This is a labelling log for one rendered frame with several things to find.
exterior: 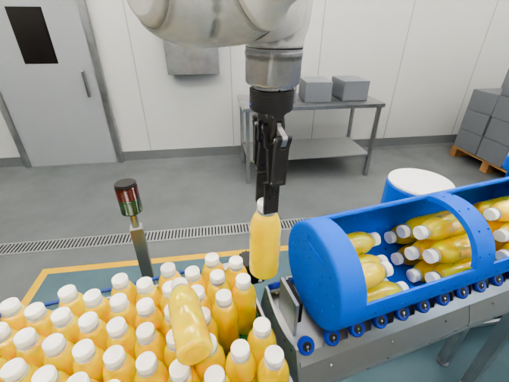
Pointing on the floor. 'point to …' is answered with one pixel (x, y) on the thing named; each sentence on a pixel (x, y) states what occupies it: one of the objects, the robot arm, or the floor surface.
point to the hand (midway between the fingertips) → (266, 192)
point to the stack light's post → (142, 251)
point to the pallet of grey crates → (485, 128)
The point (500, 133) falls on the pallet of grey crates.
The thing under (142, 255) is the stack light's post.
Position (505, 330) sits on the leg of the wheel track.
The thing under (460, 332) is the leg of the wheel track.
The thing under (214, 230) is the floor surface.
